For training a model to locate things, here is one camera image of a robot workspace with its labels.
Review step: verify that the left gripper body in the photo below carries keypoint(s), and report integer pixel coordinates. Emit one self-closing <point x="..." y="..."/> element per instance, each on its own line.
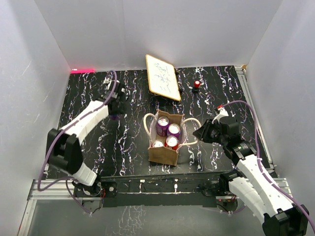
<point x="121" y="106"/>

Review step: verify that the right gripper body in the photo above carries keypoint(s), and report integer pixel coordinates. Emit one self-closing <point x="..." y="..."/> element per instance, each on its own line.
<point x="216" y="136"/>

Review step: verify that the purple soda can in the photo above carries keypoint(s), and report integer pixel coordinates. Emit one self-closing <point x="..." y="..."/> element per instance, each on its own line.
<point x="115" y="117"/>
<point x="174" y="130"/>
<point x="162" y="126"/>

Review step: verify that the canvas tote bag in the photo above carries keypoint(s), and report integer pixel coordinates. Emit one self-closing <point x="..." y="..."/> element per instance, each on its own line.
<point x="165" y="155"/>

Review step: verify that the red cola can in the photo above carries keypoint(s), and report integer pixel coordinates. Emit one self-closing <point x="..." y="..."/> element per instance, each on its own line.
<point x="157" y="144"/>
<point x="171" y="142"/>

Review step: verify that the red cola can front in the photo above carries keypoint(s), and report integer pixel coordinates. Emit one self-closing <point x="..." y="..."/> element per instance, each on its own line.
<point x="157" y="144"/>

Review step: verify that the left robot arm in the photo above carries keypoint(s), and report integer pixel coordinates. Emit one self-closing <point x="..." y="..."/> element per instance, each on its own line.
<point x="64" y="150"/>

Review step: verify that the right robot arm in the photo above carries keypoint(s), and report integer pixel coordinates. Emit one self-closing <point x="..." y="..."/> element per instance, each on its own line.
<point x="251" y="182"/>

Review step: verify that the purple soda can back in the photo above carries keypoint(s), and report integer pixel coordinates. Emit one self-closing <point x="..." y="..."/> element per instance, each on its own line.
<point x="162" y="126"/>

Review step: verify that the pink tape strip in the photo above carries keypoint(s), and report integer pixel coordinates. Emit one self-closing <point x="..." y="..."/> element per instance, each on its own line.
<point x="77" y="71"/>

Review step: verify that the red emergency button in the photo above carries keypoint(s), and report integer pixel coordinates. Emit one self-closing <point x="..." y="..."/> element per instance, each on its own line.
<point x="196" y="86"/>

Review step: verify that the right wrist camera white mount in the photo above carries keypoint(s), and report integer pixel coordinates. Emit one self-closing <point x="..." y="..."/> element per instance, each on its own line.
<point x="221" y="112"/>

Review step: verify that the white board with wooden frame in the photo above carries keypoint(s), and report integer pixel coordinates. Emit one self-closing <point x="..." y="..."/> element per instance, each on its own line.
<point x="162" y="79"/>

